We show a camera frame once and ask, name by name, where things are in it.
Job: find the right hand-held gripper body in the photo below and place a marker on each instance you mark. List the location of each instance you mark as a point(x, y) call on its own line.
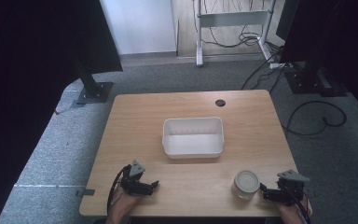
point(292, 186)

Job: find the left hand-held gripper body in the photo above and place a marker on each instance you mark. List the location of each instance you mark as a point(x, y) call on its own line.
point(132, 182)

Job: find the white plastic bin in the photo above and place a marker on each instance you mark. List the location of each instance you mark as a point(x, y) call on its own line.
point(193, 138)

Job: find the person's right hand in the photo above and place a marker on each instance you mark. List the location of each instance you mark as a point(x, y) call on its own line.
point(289, 213)

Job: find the person's left hand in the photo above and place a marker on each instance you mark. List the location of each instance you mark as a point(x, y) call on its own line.
point(122, 205)

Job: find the black round table grommet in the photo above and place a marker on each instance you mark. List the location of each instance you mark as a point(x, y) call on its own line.
point(220, 103)

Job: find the black metal stand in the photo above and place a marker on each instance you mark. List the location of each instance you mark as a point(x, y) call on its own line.
point(91, 87)
point(313, 81)

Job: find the white power strip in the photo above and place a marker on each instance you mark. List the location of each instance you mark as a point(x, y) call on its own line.
point(279, 65)

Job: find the black curtain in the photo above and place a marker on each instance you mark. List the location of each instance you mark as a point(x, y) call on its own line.
point(28, 77)
point(338, 37)

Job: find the white desk frame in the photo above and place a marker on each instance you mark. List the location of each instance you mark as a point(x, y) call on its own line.
point(231, 18)

